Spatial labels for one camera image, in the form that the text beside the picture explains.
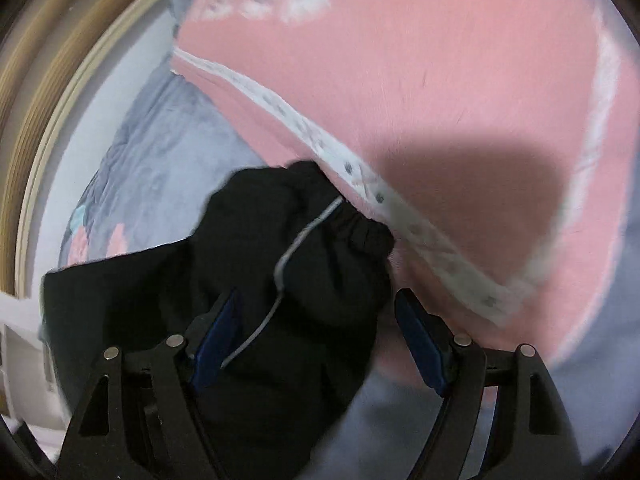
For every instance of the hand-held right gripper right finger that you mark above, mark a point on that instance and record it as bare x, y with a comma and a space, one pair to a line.
421, 347

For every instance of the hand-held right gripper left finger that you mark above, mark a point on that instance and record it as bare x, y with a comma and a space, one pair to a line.
220, 342

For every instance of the pink blanket with white trim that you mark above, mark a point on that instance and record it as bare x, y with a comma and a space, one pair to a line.
400, 85

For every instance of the wooden slatted frame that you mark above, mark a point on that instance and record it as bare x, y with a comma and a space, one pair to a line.
35, 110

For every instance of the black jacket with grey piping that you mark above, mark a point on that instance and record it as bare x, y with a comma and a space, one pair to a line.
325, 285

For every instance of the grey floral bed quilt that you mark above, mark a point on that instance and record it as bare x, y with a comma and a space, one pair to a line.
165, 150

